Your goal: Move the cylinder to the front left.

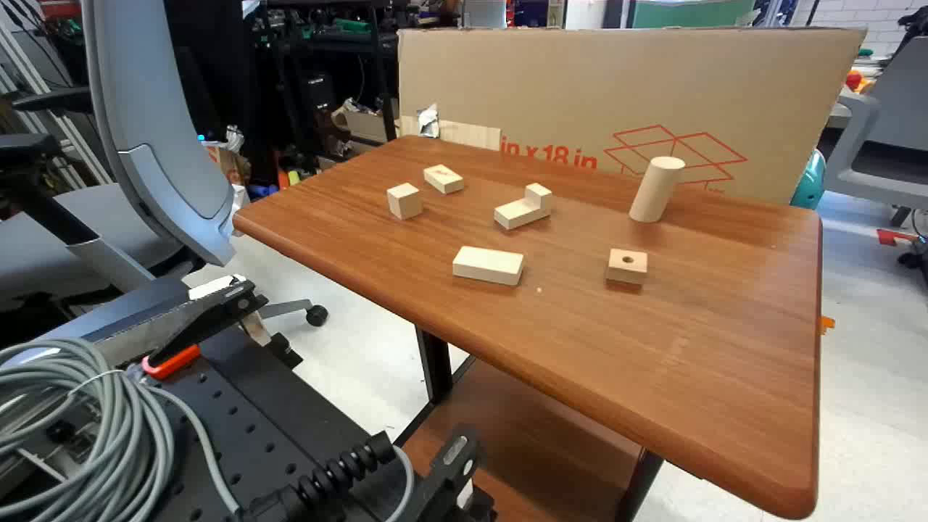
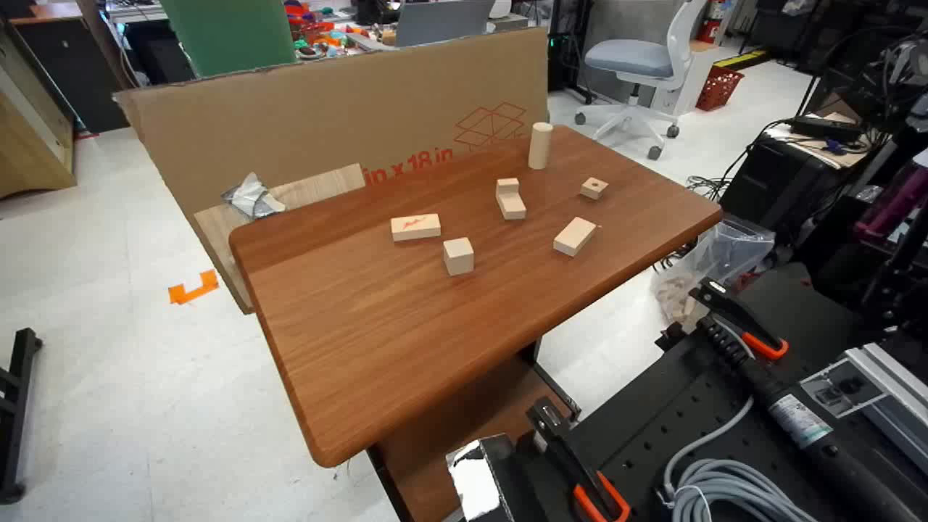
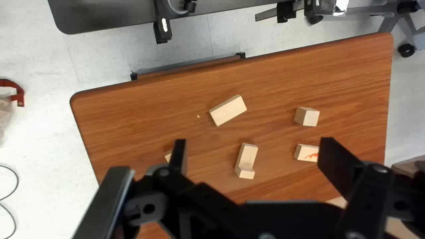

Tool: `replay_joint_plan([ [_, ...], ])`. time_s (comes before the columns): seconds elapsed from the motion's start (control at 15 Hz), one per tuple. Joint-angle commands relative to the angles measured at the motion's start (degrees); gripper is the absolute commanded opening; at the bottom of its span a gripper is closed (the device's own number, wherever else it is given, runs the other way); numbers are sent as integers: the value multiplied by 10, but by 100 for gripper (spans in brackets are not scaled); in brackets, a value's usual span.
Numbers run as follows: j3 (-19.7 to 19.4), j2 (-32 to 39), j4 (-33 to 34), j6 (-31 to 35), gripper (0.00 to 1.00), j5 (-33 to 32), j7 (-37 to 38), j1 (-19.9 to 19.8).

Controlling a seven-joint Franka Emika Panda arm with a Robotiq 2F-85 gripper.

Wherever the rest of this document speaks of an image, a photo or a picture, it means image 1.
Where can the light wooden cylinder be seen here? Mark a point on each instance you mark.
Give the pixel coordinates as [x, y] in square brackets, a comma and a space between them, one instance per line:
[656, 189]

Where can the long rectangular wooden block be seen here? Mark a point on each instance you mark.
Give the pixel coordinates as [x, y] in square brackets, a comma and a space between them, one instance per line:
[488, 263]

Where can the small flat wooden block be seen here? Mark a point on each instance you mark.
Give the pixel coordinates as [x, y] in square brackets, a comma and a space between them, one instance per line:
[442, 178]

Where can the wooden cube block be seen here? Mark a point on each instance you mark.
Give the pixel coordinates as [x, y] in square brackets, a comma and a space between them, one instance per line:
[405, 200]

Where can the square wooden block with hole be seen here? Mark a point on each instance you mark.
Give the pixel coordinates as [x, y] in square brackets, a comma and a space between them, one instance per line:
[629, 266]

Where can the black clamp with orange tip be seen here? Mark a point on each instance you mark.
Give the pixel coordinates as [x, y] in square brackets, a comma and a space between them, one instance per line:
[199, 319]

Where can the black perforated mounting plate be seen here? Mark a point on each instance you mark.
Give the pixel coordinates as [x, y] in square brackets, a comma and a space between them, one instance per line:
[278, 450]

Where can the large cardboard box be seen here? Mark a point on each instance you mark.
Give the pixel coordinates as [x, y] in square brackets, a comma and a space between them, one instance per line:
[742, 107]

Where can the grey office chair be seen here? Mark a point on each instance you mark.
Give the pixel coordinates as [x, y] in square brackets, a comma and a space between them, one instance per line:
[165, 211]

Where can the grey chair at right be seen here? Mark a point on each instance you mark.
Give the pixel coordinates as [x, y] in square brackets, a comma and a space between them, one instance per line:
[884, 149]

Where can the black table leg frame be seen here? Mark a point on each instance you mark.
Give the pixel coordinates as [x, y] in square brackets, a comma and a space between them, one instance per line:
[537, 459]

